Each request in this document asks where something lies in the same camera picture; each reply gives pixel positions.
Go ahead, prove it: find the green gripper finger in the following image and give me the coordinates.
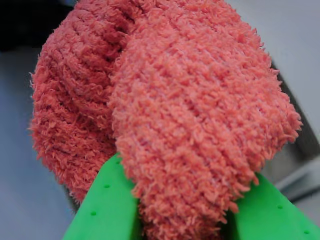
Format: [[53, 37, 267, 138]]
[[62, 152, 144, 240], [229, 172, 320, 240]]

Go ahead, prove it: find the orange fuzzy sock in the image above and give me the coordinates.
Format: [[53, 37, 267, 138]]
[[28, 0, 304, 240]]

